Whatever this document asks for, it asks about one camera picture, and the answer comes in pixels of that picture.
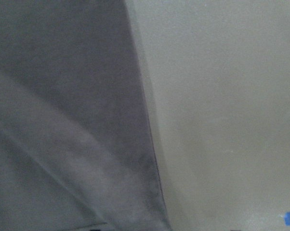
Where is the brown t-shirt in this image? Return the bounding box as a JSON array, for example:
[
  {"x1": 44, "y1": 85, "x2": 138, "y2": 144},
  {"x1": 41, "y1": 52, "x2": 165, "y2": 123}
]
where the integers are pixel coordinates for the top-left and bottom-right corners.
[{"x1": 0, "y1": 0, "x2": 171, "y2": 231}]

